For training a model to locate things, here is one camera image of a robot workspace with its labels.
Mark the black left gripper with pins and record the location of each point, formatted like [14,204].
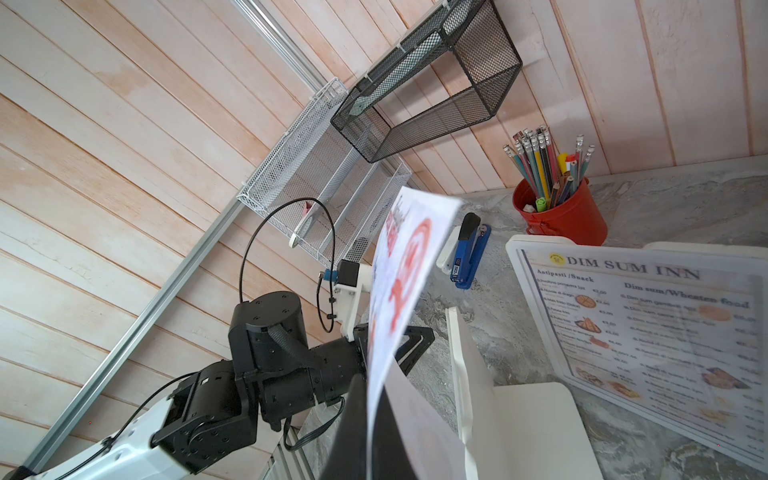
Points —
[276,374]

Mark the white wire mesh shelf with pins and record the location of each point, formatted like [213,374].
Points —
[314,167]

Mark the Dim Sum Inn menu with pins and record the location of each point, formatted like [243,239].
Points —
[654,348]

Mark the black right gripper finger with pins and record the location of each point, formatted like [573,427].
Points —
[348,455]

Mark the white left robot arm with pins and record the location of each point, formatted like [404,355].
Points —
[200,418]

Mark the pencils and pens bundle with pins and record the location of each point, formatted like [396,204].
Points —
[552,178]

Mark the white tape roll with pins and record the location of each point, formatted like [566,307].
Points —
[302,228]

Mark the red metal pen cup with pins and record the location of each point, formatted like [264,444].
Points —
[577,219]

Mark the special menu sheet top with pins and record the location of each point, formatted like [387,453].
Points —
[405,435]

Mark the blue stapler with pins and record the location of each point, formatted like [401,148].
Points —
[472,240]

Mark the black mesh basket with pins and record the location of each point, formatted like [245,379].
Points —
[450,71]

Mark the white menu holder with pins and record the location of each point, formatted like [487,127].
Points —
[600,360]
[529,431]
[760,253]

